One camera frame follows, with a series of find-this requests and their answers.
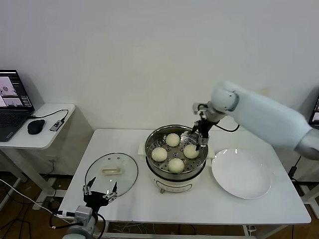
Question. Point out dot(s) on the black power adapter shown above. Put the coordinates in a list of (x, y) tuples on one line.
[(292, 171)]

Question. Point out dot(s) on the steel steamer basket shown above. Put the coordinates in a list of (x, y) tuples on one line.
[(159, 139)]

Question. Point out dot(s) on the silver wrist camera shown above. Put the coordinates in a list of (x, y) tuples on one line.
[(83, 214), (199, 109)]

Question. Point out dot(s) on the black open laptop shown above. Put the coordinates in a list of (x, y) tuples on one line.
[(10, 119)]

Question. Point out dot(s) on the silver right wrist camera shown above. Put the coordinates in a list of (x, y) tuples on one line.
[(199, 109)]

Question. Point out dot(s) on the white side table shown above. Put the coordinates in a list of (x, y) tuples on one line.
[(49, 139)]

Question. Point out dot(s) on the white main table frame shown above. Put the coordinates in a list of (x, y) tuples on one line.
[(245, 230)]

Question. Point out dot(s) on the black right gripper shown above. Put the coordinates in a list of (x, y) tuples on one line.
[(204, 128)]

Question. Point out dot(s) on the white wall socket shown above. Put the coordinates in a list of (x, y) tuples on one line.
[(51, 158)]

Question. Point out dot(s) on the glass pot lid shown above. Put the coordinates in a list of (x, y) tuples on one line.
[(124, 171)]

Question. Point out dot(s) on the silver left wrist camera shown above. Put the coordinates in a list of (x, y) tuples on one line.
[(83, 214)]

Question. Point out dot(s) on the white round plate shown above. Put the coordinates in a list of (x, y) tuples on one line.
[(239, 174)]

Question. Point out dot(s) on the white steamed baozi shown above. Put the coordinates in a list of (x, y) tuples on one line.
[(190, 152), (159, 154), (172, 140), (176, 165)]

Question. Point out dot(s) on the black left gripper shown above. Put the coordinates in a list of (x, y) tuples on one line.
[(95, 200)]

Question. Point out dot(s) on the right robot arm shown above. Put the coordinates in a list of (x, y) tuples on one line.
[(264, 117)]

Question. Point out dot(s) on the grey usb hub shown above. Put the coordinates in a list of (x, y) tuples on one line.
[(56, 126)]

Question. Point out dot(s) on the black computer mouse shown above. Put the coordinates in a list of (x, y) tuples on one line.
[(36, 127)]

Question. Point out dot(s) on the dark laptop with lit screen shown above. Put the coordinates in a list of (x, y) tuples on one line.
[(315, 112)]

